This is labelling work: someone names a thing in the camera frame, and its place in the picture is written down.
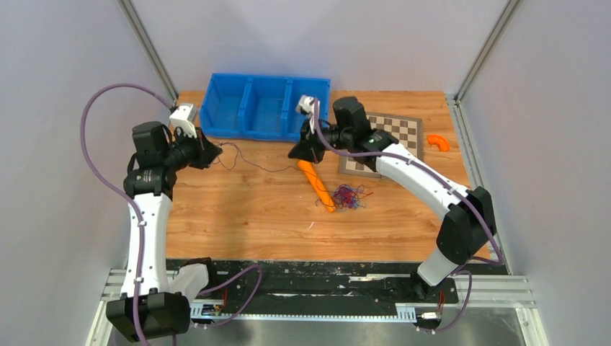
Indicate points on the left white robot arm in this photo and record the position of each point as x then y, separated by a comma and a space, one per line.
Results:
151, 305

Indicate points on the orange curved plastic piece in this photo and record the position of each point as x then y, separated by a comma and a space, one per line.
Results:
440, 142

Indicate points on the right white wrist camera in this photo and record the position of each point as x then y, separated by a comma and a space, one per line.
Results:
306, 106

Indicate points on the left aluminium frame post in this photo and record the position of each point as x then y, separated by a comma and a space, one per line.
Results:
138, 27

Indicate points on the blue three-compartment bin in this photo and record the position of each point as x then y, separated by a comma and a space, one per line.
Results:
259, 107

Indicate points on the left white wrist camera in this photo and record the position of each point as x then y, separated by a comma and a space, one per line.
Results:
182, 119

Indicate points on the right aluminium frame post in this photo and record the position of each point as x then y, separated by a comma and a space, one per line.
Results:
489, 44

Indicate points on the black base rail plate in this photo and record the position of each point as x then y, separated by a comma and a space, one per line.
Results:
300, 288

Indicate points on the wooden chessboard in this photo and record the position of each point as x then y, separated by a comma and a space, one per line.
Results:
408, 130

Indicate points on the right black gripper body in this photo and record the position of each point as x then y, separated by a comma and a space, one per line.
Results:
339, 140

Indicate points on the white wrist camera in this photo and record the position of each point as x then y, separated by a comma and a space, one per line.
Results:
306, 106
182, 119

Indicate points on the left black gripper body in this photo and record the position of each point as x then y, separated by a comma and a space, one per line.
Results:
184, 153

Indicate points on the aluminium frame post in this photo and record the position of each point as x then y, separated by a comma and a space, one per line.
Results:
489, 44
138, 27

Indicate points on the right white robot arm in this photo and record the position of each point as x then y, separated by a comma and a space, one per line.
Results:
467, 215

